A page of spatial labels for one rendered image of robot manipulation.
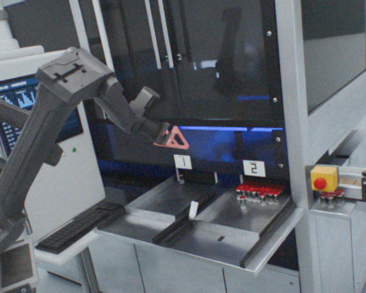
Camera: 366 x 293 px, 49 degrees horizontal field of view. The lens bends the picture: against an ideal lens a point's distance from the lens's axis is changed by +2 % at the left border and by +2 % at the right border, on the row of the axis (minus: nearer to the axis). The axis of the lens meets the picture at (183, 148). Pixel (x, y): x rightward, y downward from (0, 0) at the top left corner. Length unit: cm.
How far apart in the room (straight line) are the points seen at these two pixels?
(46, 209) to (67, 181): 16
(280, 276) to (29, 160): 120
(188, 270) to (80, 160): 74
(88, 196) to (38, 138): 124
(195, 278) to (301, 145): 91
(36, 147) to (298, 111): 88
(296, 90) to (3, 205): 93
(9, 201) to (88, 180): 114
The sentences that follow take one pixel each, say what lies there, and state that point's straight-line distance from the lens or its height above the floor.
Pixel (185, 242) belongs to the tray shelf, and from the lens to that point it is 136.
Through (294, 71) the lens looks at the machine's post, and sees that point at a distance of 134.
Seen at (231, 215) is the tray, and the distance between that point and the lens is 148.
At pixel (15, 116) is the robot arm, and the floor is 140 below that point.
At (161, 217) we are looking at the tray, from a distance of 151.
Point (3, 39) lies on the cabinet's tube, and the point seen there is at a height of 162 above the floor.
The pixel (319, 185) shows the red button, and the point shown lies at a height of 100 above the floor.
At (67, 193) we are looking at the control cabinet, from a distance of 189.
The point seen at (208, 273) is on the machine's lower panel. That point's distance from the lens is 193.
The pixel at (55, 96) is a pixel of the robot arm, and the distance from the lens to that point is 71.
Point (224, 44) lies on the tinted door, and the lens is 145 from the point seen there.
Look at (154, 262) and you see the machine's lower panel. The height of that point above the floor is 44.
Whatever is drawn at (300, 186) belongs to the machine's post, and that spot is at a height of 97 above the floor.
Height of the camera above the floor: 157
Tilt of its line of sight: 17 degrees down
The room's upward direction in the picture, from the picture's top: 10 degrees counter-clockwise
